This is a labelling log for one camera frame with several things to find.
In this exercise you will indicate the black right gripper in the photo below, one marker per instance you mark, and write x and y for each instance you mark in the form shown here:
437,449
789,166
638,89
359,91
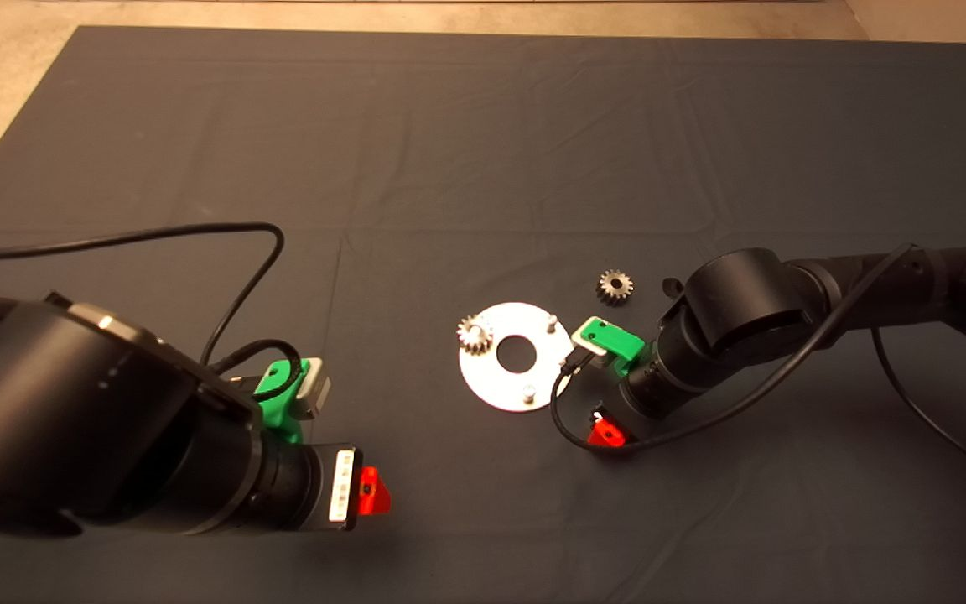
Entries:
655,390

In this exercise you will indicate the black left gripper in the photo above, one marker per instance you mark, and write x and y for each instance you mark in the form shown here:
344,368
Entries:
311,491

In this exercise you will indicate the small steel planetary gear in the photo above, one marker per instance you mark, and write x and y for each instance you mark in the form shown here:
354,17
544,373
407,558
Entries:
468,342
623,294
598,412

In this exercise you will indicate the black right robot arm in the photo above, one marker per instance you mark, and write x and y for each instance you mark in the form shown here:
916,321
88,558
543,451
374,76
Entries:
743,302

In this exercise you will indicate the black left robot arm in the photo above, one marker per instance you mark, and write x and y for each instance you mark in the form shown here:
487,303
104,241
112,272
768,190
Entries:
55,419

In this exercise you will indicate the round metal carrier plate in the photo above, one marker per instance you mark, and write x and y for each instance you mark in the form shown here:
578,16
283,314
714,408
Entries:
483,377

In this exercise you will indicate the dark grey table cloth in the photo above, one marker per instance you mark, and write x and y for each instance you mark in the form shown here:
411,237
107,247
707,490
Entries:
701,126

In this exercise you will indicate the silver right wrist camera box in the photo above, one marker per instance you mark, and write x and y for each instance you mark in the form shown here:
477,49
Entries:
599,361

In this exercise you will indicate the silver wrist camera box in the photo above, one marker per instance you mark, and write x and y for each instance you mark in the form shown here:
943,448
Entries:
599,361
315,390

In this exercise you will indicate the green right camera mount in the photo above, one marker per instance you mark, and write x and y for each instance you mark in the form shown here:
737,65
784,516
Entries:
621,340

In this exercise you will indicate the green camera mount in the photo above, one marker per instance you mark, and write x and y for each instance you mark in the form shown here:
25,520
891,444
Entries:
277,411
621,340

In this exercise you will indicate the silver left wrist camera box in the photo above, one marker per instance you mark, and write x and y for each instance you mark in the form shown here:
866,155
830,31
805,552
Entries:
315,390

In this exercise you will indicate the green left camera mount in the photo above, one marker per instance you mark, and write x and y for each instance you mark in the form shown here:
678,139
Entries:
277,411

